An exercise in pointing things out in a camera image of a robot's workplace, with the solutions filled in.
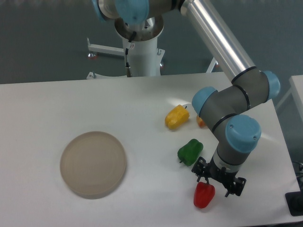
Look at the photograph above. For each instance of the red bell pepper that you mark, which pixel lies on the red bell pepper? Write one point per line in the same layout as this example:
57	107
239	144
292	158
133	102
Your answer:
204	193

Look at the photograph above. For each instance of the black device at table edge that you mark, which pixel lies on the black device at table edge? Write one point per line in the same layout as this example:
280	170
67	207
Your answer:
295	203

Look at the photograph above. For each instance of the white side table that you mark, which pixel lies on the white side table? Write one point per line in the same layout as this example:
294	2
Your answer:
296	91

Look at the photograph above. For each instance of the green bell pepper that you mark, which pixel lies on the green bell pepper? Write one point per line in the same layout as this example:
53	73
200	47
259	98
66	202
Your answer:
189	153

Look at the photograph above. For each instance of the orange pepper piece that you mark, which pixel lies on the orange pepper piece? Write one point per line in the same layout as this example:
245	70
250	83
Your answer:
200	122

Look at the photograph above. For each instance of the yellow bell pepper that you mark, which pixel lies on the yellow bell pepper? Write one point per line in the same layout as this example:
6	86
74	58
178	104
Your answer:
176	117

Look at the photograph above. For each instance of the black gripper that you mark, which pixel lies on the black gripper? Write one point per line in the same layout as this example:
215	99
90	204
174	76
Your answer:
232	184

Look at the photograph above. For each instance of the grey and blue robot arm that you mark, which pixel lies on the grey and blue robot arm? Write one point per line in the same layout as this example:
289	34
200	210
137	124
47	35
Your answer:
140	22

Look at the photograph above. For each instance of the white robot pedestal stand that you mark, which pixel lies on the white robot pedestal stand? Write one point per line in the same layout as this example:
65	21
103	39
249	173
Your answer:
140	51

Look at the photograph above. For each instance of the beige round plate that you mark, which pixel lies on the beige round plate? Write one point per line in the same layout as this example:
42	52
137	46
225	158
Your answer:
93	164

